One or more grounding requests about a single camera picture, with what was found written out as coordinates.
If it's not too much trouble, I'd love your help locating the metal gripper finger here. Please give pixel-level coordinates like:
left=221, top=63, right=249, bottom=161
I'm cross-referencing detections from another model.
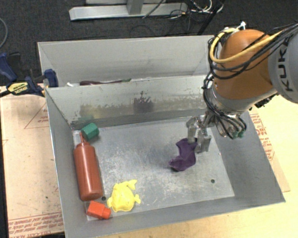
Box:
left=194, top=127, right=213, bottom=154
left=186, top=125, right=199, bottom=145

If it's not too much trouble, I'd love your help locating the purple cloth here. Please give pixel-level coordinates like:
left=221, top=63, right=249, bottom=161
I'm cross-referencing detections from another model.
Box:
left=166, top=136, right=201, bottom=173

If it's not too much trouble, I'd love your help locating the grey metal bin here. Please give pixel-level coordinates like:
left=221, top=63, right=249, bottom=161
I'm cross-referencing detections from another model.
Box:
left=37, top=21, right=288, bottom=238

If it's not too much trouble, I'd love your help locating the yellow toy fish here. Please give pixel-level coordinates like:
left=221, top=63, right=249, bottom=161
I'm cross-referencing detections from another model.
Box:
left=105, top=179, right=142, bottom=214

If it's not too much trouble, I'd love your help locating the green hexagonal block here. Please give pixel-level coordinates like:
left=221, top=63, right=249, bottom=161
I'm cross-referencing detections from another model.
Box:
left=80, top=121, right=101, bottom=141

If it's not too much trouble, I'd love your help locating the dark purple flat thing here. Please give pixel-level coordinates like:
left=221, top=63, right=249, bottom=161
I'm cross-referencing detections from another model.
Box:
left=79, top=76, right=132, bottom=87

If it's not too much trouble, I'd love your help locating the red-brown squeeze bottle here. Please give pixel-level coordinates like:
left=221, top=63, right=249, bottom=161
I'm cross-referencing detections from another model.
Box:
left=71, top=130, right=105, bottom=202

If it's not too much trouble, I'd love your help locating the orange block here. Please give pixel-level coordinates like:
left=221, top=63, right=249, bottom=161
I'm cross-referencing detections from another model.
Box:
left=85, top=199, right=113, bottom=222

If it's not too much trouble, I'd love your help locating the brown cardboard board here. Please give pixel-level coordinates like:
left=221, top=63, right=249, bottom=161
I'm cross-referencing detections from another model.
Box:
left=0, top=61, right=293, bottom=238

